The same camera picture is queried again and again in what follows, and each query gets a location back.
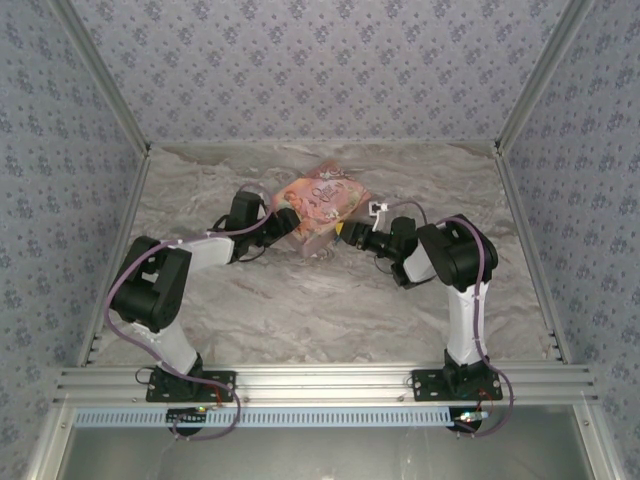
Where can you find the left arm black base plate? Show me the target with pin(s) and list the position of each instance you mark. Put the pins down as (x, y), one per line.
(222, 382)

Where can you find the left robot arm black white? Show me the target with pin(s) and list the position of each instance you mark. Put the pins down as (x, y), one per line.
(150, 285)

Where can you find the wide aluminium mounting rail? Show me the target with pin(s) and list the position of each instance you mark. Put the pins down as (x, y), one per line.
(325, 382)

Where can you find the pink decorated box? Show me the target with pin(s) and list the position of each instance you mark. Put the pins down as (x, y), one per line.
(320, 205)

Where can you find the aluminium upright frame post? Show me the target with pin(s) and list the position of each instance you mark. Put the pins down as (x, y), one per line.
(539, 75)
(106, 75)

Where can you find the aluminium table side rail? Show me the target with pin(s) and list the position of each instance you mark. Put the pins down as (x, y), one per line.
(125, 225)
(522, 225)

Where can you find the aluminium lower frame leg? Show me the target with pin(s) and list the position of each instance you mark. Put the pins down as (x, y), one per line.
(50, 445)
(595, 445)

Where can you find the small controller board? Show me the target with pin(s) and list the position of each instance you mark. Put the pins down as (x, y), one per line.
(470, 416)
(192, 411)

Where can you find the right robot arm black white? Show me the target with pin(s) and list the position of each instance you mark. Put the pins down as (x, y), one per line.
(462, 320)

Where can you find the thin aluminium table end rail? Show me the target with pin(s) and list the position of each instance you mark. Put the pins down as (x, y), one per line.
(325, 144)

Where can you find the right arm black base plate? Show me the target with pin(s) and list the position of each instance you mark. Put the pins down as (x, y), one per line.
(425, 385)

